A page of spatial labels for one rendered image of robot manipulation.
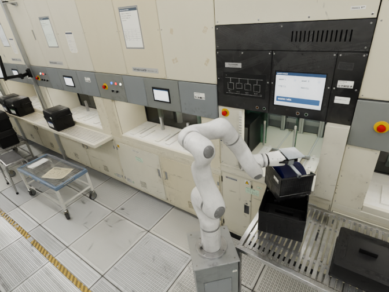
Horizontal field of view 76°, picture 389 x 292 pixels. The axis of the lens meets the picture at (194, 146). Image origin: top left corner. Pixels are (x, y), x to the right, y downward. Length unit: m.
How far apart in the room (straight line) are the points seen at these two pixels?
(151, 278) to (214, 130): 1.70
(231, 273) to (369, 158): 1.06
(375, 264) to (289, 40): 1.27
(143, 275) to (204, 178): 1.52
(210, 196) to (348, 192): 0.97
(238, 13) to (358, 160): 1.14
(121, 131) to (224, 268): 1.96
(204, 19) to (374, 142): 1.28
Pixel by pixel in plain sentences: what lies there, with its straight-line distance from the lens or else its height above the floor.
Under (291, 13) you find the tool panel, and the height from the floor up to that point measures 2.00.
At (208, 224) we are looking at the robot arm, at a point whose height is 1.00.
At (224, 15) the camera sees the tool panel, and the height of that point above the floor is 2.00.
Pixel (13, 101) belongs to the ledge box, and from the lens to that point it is 4.71.
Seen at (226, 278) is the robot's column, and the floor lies 0.61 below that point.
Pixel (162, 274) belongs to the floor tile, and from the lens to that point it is 2.53.
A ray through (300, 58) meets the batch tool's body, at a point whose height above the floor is 1.76.
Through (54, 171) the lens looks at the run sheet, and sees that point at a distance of 3.51.
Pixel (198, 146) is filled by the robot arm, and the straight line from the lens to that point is 1.08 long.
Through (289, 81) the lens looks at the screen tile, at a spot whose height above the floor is 1.62.
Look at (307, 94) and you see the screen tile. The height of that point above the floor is 1.56.
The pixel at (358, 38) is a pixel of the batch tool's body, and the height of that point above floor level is 1.86.
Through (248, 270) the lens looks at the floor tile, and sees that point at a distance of 2.50.
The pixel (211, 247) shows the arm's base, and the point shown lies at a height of 0.82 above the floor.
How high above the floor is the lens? 2.07
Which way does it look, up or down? 29 degrees down
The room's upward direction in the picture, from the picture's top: 6 degrees counter-clockwise
